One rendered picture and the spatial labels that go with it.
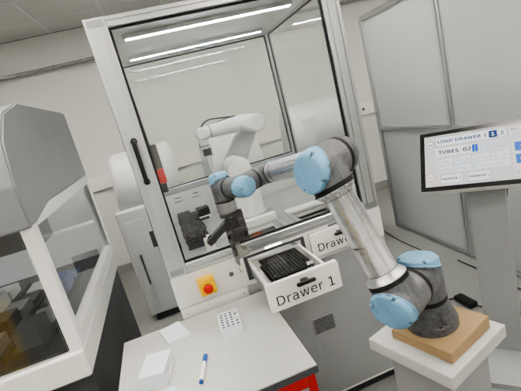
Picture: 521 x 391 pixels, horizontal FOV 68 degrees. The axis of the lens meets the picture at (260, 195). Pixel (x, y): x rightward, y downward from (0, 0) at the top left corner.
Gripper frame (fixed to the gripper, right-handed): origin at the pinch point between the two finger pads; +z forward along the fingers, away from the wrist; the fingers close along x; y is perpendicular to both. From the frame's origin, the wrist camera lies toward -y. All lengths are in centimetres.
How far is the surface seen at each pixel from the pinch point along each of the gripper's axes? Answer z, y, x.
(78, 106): -106, -117, 329
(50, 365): 10, -70, -14
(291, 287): 10.6, 16.4, -13.3
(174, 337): 21.7, -31.6, -0.1
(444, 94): -29, 177, 119
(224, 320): 19.9, -10.9, -3.2
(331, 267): 8.7, 32.9, -11.6
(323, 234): 8.2, 41.5, 21.5
